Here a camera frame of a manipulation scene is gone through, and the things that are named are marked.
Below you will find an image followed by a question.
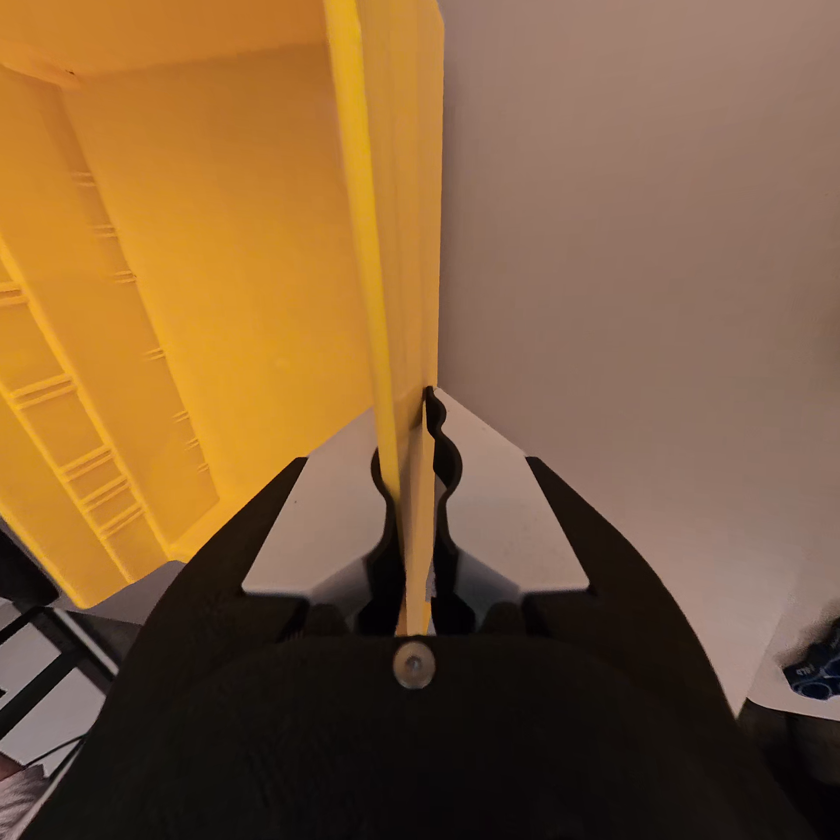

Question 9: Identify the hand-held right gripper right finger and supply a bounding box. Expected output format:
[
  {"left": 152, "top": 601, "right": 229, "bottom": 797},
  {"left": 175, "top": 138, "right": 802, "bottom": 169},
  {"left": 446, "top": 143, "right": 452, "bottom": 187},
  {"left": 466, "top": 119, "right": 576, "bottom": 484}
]
[{"left": 423, "top": 386, "right": 590, "bottom": 636}]

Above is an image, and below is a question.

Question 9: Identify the yellow plastic bin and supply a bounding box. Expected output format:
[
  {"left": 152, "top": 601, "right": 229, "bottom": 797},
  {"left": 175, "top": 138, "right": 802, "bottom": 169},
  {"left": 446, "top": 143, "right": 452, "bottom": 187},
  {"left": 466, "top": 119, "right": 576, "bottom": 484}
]
[{"left": 0, "top": 0, "right": 446, "bottom": 637}]

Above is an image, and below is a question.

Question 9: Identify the blue cylinder cluster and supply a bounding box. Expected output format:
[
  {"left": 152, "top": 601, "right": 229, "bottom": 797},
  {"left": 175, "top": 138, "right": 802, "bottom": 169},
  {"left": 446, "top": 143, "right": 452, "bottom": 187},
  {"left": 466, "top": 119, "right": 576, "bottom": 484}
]
[{"left": 783, "top": 617, "right": 840, "bottom": 702}]

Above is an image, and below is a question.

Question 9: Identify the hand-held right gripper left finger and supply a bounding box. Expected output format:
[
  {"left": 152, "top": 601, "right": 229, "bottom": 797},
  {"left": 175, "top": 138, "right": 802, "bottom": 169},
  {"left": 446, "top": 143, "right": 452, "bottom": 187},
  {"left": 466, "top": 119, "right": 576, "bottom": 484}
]
[{"left": 241, "top": 407, "right": 403, "bottom": 636}]

